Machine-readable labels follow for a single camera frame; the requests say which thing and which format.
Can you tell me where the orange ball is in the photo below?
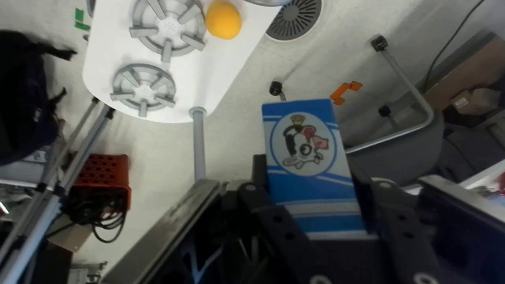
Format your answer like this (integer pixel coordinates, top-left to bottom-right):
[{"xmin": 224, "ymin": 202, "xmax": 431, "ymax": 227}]
[{"xmin": 205, "ymin": 0, "xmax": 243, "ymax": 40}]

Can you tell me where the grey round fan grille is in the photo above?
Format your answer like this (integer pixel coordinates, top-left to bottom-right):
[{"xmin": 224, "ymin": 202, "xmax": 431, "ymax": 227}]
[{"xmin": 267, "ymin": 0, "xmax": 324, "ymax": 41}]

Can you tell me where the white toy stove top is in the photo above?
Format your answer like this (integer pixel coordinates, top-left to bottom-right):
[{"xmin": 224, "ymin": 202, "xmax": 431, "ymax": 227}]
[{"xmin": 82, "ymin": 0, "xmax": 279, "ymax": 123}]

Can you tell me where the black backpack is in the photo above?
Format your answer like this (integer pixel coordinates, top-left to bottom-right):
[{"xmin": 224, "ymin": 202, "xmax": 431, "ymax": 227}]
[{"xmin": 0, "ymin": 30, "xmax": 76, "ymax": 166}]

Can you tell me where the blue and white milk carton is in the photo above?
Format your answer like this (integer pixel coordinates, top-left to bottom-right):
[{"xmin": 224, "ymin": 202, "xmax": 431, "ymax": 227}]
[{"xmin": 262, "ymin": 99, "xmax": 368, "ymax": 240}]

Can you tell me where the grey vertical pole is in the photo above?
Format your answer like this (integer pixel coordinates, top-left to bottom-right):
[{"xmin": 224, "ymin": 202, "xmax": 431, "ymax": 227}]
[{"xmin": 191, "ymin": 107, "xmax": 205, "ymax": 180}]

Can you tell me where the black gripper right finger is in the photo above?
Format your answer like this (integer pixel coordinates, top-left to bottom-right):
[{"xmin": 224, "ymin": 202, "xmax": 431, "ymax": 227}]
[{"xmin": 357, "ymin": 180, "xmax": 472, "ymax": 284}]

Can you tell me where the grey toy burner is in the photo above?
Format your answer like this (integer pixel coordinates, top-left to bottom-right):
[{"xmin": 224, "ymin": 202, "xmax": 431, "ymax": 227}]
[
  {"xmin": 130, "ymin": 0, "xmax": 207, "ymax": 63},
  {"xmin": 111, "ymin": 63, "xmax": 177, "ymax": 118}
]

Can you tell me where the silver tripod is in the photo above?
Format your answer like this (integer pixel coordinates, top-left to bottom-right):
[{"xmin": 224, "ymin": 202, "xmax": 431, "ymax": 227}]
[{"xmin": 0, "ymin": 98, "xmax": 114, "ymax": 284}]

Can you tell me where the red basket with cables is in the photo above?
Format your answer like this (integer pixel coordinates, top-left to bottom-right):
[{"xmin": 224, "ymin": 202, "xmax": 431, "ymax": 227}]
[{"xmin": 66, "ymin": 155, "xmax": 131, "ymax": 211}]

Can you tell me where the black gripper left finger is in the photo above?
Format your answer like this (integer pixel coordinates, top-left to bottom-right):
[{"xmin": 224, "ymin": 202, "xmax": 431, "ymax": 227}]
[{"xmin": 237, "ymin": 183, "xmax": 379, "ymax": 284}]

